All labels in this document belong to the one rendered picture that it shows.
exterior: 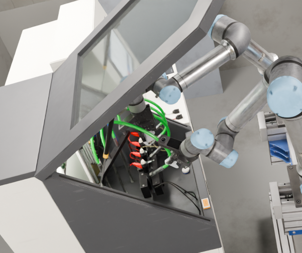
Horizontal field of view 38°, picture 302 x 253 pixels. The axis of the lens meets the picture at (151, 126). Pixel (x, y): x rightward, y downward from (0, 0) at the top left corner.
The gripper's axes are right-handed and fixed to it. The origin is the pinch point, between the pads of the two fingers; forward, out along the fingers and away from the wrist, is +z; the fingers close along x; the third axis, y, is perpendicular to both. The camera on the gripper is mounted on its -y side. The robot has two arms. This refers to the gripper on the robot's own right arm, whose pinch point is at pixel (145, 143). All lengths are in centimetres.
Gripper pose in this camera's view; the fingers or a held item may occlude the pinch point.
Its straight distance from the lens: 203.2
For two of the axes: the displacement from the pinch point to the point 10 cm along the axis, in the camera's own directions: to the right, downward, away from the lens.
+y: 9.6, -2.5, -1.0
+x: -0.8, -6.1, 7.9
